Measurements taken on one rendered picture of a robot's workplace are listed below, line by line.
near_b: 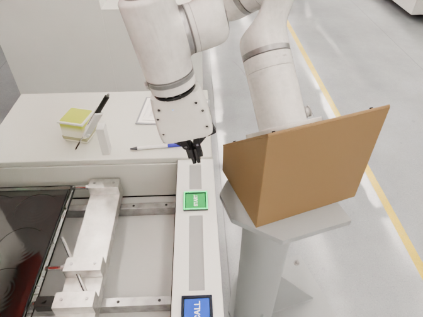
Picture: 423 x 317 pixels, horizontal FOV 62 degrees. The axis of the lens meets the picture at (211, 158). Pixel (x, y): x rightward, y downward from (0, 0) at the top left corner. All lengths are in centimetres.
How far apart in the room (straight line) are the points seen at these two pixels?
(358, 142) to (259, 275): 58
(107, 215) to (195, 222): 25
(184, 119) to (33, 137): 58
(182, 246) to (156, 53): 40
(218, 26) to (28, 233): 65
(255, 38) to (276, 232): 49
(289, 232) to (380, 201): 142
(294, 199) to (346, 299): 100
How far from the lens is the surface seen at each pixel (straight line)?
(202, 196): 84
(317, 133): 82
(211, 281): 71
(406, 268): 209
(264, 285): 132
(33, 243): 93
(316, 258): 196
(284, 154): 81
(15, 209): 102
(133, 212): 100
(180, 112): 63
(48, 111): 122
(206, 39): 57
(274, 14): 89
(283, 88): 85
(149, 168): 97
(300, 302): 179
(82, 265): 84
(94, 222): 94
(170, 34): 56
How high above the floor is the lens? 158
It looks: 41 degrees down
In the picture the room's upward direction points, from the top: straight up
